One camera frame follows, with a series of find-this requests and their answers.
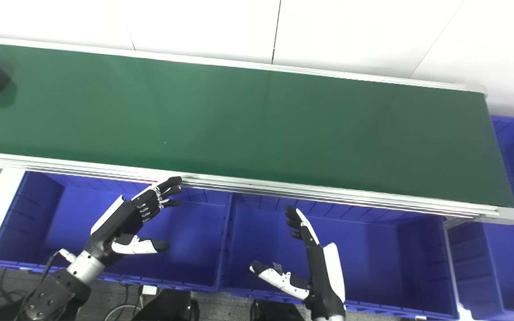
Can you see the robot left black arm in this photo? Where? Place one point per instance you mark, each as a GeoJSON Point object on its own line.
{"type": "Point", "coordinates": [60, 292]}

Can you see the robot left white black hand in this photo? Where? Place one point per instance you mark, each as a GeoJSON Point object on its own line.
{"type": "Point", "coordinates": [121, 223]}

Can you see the green conveyor belt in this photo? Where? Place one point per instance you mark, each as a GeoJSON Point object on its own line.
{"type": "Point", "coordinates": [239, 125]}

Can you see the robot right white black hand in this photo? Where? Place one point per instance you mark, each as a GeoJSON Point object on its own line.
{"type": "Point", "coordinates": [326, 285]}

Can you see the small white adapter box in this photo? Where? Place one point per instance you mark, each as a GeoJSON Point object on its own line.
{"type": "Point", "coordinates": [150, 290]}

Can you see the robot left black leg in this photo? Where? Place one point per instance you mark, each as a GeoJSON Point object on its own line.
{"type": "Point", "coordinates": [167, 307]}

